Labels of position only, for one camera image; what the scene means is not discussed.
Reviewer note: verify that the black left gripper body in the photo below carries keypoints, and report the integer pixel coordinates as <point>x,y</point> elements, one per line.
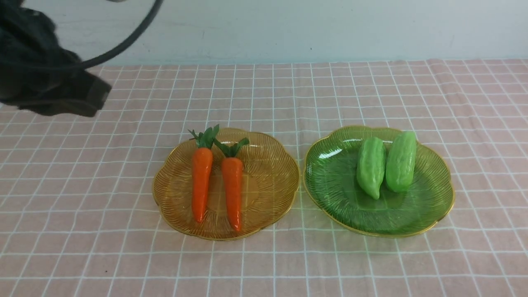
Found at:
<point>28,37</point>

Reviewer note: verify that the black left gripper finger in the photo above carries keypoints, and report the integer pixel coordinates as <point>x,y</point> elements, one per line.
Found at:
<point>83,94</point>

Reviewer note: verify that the orange toy carrot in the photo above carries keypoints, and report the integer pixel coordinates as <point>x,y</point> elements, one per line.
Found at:
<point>232,174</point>
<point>202,160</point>

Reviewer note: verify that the pink checkered tablecloth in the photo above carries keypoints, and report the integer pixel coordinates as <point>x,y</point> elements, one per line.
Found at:
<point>78,218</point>

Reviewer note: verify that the amber plastic plate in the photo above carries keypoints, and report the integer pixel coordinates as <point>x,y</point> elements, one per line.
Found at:
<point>270,183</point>

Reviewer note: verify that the green plastic plate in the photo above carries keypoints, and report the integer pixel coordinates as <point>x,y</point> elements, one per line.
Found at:
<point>331,182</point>

